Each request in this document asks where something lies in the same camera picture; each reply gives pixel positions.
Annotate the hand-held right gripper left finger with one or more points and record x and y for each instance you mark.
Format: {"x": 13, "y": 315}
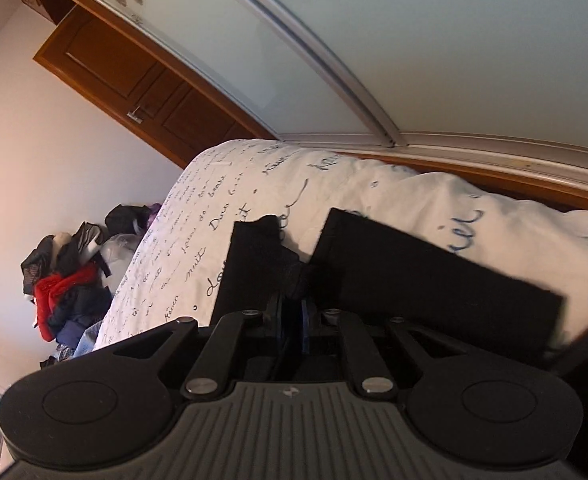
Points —
{"x": 280, "y": 327}

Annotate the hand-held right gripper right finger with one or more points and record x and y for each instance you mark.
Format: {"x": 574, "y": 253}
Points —
{"x": 305, "y": 327}

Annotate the black pants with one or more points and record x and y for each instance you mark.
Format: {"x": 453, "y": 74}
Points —
{"x": 399, "y": 270}

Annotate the purple cloth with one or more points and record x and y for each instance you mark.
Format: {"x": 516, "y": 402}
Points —
{"x": 152, "y": 211}

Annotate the white script-printed duvet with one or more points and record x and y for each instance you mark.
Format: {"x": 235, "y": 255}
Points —
{"x": 424, "y": 200}

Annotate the pile of dark clothes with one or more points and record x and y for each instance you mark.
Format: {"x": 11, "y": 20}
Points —
{"x": 81, "y": 305}

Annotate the red jacket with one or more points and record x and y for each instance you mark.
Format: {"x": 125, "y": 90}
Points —
{"x": 56, "y": 287}

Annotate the brown wooden door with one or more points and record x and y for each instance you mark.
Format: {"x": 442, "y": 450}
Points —
{"x": 104, "y": 60}

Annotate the frosted glass wardrobe door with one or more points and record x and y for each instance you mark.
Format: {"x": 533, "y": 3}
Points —
{"x": 474, "y": 35}
{"x": 199, "y": 10}

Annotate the silver wardrobe floor rail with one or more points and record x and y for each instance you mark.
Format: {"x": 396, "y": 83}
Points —
{"x": 474, "y": 146}

